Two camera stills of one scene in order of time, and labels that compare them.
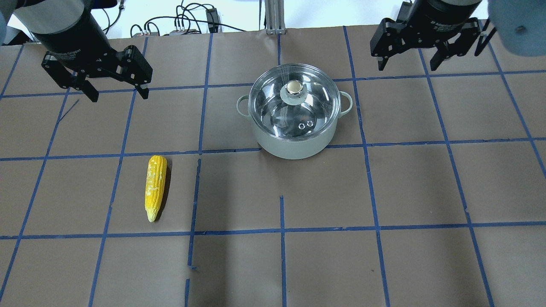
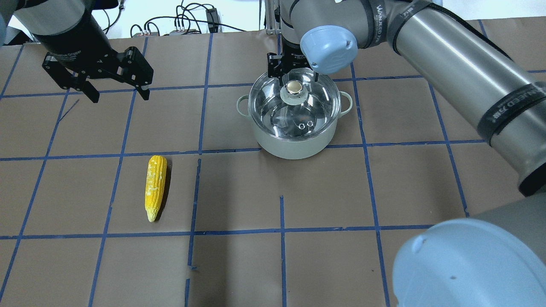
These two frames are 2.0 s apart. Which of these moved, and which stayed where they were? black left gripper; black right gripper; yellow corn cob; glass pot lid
Moved: black right gripper
Stayed: glass pot lid; yellow corn cob; black left gripper
